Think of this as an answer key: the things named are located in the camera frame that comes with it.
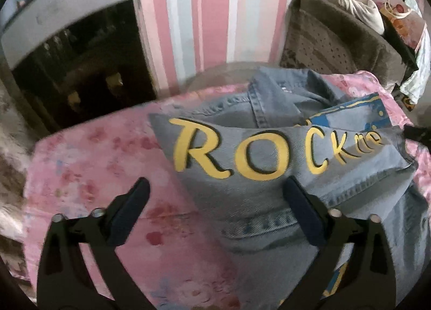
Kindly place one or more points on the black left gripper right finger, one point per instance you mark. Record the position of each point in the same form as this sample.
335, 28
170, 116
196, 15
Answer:
369, 281

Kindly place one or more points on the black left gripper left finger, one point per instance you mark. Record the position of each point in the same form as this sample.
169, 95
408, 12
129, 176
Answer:
63, 280

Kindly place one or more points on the light blue denim jacket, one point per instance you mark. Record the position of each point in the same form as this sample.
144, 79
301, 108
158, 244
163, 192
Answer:
343, 145

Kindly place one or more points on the floral beige curtain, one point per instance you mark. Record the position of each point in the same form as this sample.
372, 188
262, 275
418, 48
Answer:
16, 145

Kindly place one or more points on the white patterned quilt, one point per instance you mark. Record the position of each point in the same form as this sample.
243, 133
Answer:
415, 85

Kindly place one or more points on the grey brown folded blanket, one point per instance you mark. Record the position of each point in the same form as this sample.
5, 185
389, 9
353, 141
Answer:
322, 36

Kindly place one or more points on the orange patterned bag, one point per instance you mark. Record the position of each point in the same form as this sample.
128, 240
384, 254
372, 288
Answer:
407, 22

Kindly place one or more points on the white plush pillow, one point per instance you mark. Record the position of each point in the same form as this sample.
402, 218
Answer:
366, 11

